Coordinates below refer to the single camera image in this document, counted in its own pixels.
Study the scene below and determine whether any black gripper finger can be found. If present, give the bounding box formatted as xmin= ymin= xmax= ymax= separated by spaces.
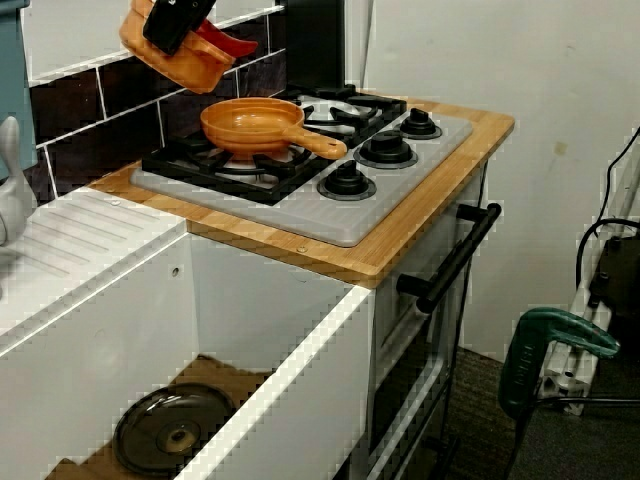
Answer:
xmin=142 ymin=0 xmax=217 ymax=57

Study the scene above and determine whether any orange toy pot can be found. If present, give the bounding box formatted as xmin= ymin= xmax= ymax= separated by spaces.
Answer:
xmin=118 ymin=0 xmax=237 ymax=95

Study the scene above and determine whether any red toy chili pepper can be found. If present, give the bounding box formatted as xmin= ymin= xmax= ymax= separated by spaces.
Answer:
xmin=194 ymin=18 xmax=260 ymax=60

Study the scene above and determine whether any orange toy frying pan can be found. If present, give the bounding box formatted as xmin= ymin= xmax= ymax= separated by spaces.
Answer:
xmin=199 ymin=97 xmax=349 ymax=161

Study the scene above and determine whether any brown transparent pan lid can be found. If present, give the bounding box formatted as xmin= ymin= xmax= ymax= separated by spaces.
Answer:
xmin=112 ymin=382 xmax=236 ymax=476

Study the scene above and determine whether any dark tile backsplash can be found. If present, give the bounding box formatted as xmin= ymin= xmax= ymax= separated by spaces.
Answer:
xmin=22 ymin=4 xmax=291 ymax=199

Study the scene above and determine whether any black burner grate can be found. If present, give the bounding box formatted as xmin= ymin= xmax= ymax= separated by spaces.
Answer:
xmin=287 ymin=83 xmax=409 ymax=149
xmin=142 ymin=127 xmax=321 ymax=206

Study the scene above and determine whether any black stove knob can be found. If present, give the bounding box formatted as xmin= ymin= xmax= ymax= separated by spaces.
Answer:
xmin=316 ymin=159 xmax=377 ymax=202
xmin=353 ymin=130 xmax=419 ymax=170
xmin=392 ymin=108 xmax=444 ymax=140

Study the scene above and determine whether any grey toy faucet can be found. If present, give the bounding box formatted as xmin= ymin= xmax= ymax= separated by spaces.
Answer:
xmin=0 ymin=115 xmax=39 ymax=281

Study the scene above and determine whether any grey toy stove plate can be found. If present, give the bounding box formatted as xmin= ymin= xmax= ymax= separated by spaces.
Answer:
xmin=129 ymin=107 xmax=474 ymax=247

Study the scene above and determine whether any white toy sink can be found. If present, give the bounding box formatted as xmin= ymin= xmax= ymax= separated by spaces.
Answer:
xmin=0 ymin=187 xmax=376 ymax=480

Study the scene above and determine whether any brown cardboard sheet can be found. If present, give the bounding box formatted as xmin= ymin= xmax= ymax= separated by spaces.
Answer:
xmin=47 ymin=354 xmax=274 ymax=480

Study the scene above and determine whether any grey oven door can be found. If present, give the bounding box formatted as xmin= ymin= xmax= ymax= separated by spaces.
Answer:
xmin=372 ymin=164 xmax=489 ymax=480

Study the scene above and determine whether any green power drill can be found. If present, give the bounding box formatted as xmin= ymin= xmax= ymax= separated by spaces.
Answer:
xmin=498 ymin=307 xmax=621 ymax=421

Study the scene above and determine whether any black box device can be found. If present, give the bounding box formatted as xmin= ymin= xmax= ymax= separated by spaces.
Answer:
xmin=589 ymin=234 xmax=640 ymax=346

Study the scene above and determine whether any black oven door handle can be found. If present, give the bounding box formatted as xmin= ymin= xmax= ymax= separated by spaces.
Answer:
xmin=397 ymin=202 xmax=503 ymax=314

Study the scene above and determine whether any black cable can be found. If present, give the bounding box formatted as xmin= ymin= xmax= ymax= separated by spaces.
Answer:
xmin=574 ymin=127 xmax=640 ymax=301

